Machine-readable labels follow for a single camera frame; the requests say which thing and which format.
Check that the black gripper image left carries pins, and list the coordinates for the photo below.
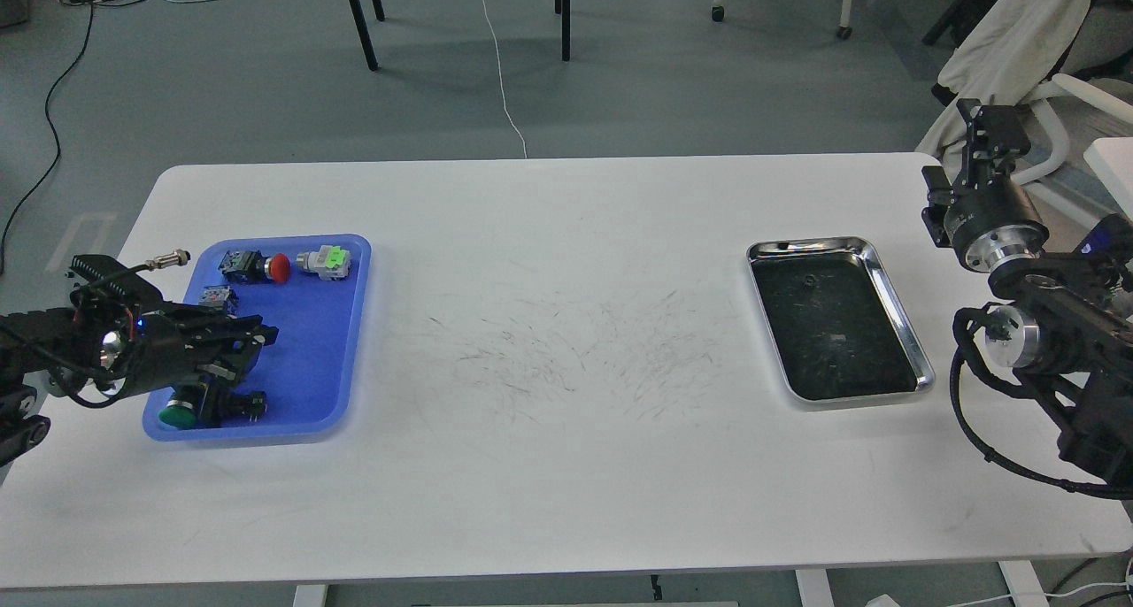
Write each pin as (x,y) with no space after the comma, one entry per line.
(140,342)

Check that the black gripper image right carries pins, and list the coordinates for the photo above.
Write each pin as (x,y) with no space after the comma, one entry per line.
(994,222)

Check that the blue plastic tray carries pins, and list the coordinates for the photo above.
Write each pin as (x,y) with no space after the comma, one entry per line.
(306,374)

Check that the silver metal tray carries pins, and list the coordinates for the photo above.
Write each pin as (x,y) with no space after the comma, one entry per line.
(846,341)

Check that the white chair with beige cloth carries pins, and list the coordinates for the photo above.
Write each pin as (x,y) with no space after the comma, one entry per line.
(1015,46)

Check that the yellow push button switch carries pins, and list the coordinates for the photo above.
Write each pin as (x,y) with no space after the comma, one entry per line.
(220,298)

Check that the black switch module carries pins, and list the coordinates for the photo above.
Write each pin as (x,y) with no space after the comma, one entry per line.
(221,403)

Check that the green push button switch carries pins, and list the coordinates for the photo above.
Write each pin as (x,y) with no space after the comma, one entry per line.
(185,408)

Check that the red push button switch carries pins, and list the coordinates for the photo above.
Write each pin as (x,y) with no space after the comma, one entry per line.
(252,267)

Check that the green grey connector switch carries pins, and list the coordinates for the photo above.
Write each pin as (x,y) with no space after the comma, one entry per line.
(328,262)

